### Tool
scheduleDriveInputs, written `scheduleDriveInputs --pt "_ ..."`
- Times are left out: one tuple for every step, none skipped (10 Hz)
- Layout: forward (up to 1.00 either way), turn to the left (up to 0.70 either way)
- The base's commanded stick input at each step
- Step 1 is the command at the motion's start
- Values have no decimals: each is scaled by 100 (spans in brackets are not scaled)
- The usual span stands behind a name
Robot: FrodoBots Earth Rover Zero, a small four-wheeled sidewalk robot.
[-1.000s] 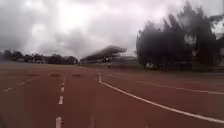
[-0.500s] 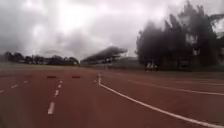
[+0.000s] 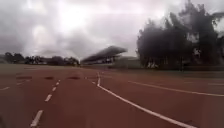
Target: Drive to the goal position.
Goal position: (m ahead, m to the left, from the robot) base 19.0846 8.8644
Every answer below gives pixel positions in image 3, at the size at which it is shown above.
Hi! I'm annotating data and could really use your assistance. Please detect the roofed grandstand building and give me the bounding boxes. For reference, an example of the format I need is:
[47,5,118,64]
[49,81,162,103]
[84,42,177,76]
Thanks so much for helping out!
[79,45,143,70]

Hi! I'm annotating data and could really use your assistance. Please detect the red running track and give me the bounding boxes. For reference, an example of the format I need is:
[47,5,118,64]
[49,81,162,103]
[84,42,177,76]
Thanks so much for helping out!
[0,64,224,128]

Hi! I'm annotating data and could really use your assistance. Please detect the group of tall dark trees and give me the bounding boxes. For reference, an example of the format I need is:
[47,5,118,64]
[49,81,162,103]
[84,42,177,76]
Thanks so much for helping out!
[135,0,224,71]

